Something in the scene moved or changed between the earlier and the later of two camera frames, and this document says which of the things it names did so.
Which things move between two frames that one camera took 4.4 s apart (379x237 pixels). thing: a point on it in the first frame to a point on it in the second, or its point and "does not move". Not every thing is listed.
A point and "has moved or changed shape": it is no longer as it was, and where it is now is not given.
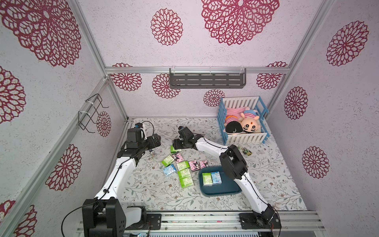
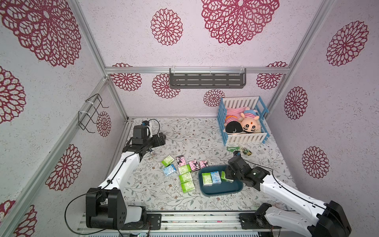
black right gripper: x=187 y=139 to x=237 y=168
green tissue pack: x=207 y=179 does not move
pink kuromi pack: x=177 y=157 has moved or changed shape
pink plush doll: x=233 y=115 does not move
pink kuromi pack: x=194 y=165 does not move
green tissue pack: x=168 y=160 does not move
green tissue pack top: x=172 y=150 to x=223 y=177
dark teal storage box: x=229 y=185 does not move
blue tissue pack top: x=216 y=178 does not move
